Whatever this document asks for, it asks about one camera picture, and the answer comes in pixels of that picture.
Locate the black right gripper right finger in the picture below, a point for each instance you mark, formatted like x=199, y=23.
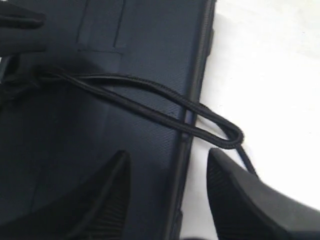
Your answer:
x=245, y=208

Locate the black plastic case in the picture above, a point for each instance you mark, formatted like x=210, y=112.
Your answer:
x=58, y=136

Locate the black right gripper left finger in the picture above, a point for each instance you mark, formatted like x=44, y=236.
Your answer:
x=96, y=210

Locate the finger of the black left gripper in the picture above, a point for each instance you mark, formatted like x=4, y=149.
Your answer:
x=18, y=30

